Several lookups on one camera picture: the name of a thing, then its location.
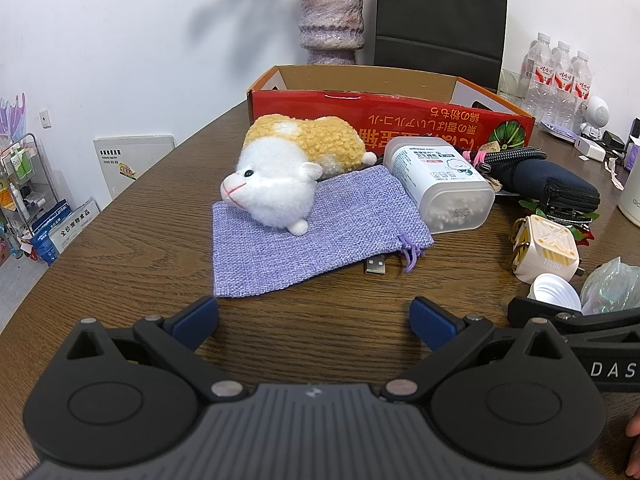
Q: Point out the white round robot toy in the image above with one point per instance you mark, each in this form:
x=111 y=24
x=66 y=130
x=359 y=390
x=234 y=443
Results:
x=596 y=112

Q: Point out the purple tray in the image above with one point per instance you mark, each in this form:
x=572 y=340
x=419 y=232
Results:
x=560 y=130

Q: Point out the purple ceramic vase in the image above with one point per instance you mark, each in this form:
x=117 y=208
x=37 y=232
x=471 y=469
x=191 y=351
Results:
x=331 y=15

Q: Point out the white cylindrical cup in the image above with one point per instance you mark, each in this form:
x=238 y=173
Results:
x=631 y=195

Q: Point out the white printed carton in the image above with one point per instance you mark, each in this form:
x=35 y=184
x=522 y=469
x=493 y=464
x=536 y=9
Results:
x=77 y=227

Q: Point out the white wall socket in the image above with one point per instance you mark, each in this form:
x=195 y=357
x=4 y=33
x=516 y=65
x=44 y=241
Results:
x=47 y=118

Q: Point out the clear water bottle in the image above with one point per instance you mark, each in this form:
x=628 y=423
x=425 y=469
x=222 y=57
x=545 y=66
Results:
x=560 y=82
x=536 y=75
x=581 y=90

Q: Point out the iridescent ball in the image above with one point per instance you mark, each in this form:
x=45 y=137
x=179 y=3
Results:
x=615 y=285

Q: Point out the white flat panel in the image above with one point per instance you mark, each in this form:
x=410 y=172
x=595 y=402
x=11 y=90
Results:
x=132 y=170

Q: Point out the translucent cotton swab box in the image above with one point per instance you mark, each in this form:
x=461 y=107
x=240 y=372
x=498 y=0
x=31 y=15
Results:
x=440 y=180

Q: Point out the dark blue zip pouch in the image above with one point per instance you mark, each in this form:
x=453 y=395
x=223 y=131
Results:
x=545 y=180

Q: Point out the silver usb plug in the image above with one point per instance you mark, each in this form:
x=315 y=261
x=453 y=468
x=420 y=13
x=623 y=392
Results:
x=375 y=266

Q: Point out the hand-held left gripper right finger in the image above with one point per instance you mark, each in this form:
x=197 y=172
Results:
x=432 y=325

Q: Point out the person's right hand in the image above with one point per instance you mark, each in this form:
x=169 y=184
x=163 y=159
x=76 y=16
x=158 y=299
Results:
x=634 y=427

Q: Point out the blue carton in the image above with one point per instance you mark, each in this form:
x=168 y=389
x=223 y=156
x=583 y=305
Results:
x=47 y=235

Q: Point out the white and yellow plush hamster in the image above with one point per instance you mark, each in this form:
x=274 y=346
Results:
x=280 y=180

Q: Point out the red cardboard box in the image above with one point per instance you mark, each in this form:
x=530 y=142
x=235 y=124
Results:
x=310 y=105

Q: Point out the black paper bag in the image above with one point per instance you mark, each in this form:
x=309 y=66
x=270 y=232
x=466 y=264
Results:
x=440 y=20

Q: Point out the black power adapter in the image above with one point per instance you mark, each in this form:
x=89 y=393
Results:
x=614 y=140

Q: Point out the white charger block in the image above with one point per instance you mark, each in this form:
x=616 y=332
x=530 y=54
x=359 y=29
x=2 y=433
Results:
x=591 y=149

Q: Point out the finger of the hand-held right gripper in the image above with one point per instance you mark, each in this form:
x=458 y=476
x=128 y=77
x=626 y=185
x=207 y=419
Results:
x=522 y=307

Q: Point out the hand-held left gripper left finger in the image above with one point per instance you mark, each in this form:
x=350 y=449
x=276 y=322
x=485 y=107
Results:
x=196 y=322

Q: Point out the purple hanging hangers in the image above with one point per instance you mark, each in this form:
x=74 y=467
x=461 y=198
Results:
x=11 y=115

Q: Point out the wooden desk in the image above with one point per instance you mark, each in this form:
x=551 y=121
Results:
x=150 y=260

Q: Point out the clear glass container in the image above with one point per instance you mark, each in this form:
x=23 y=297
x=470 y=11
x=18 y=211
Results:
x=510 y=85

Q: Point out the white and gold cube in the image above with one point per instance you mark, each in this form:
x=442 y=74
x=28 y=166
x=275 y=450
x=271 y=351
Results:
x=542 y=250

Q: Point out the purple burlap pouch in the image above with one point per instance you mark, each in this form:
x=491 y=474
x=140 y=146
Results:
x=300 y=255

